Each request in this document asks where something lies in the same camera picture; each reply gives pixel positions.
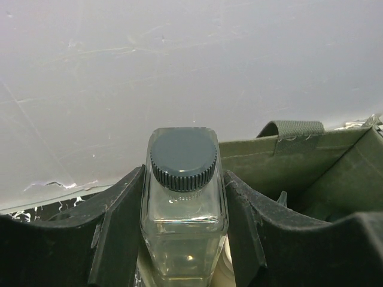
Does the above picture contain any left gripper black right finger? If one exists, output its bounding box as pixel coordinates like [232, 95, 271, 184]
[224, 171, 382, 286]

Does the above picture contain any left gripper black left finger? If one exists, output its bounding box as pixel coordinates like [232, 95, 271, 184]
[1, 166, 145, 286]

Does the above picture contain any olive green canvas bag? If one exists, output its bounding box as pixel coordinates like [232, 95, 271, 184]
[220, 114, 382, 221]

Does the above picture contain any clear square bottle grey cap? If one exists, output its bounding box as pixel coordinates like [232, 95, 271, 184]
[140, 127, 229, 286]

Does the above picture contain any yellow green lotion bottle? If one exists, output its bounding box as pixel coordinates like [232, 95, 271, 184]
[211, 237, 236, 287]

